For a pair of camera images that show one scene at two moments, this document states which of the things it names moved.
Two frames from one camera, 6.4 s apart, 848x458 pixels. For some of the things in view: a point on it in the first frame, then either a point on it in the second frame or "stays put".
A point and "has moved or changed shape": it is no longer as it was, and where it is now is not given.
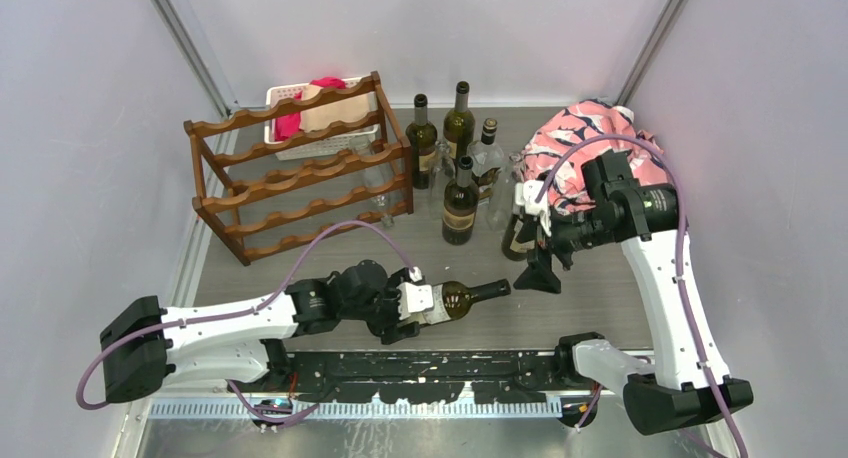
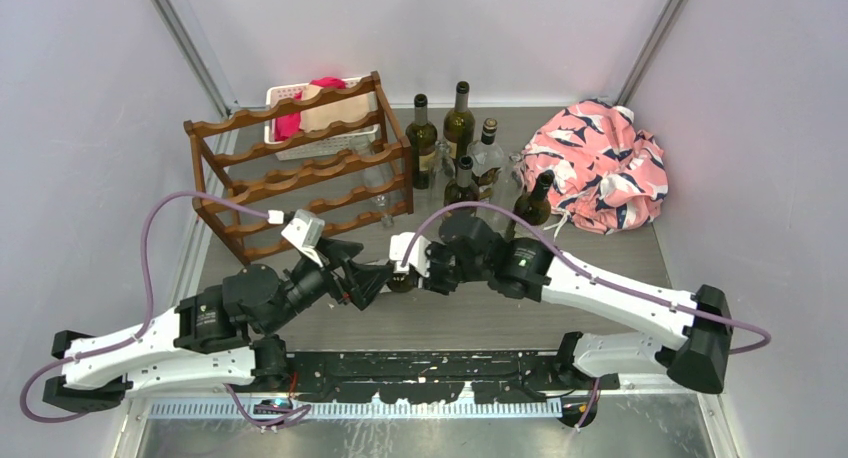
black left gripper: [383, 327] to [365, 280]
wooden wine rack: [302, 168] stays put
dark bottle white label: [453, 299] has moved or changed shape
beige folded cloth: [345, 111] stays put
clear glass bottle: [379, 176] stays put
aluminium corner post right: [657, 39] stays put
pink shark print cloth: [570, 193] stays put
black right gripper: [539, 273] to [433, 280]
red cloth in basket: [289, 125] stays put
